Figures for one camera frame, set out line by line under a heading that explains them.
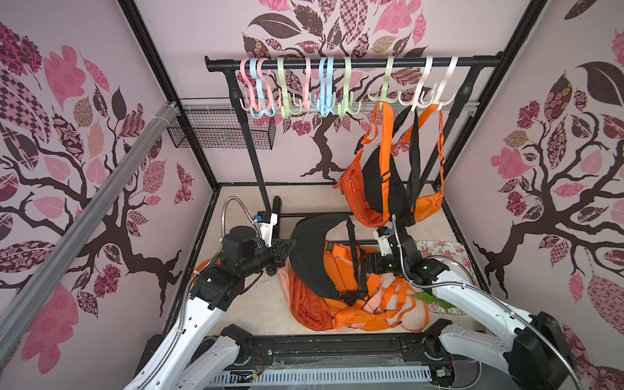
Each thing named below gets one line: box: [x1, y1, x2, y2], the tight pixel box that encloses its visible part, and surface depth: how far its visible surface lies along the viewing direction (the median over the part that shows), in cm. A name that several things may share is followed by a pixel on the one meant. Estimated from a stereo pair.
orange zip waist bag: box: [333, 100, 394, 228], surface depth 80 cm
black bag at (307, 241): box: [290, 212, 369, 306], surface depth 76 cm
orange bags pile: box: [278, 241, 429, 333], surface depth 82 cm
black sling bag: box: [361, 102, 421, 227], surface depth 70 cm
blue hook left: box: [249, 57, 276, 119], surface depth 57 cm
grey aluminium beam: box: [0, 101, 180, 363], surface depth 61 cm
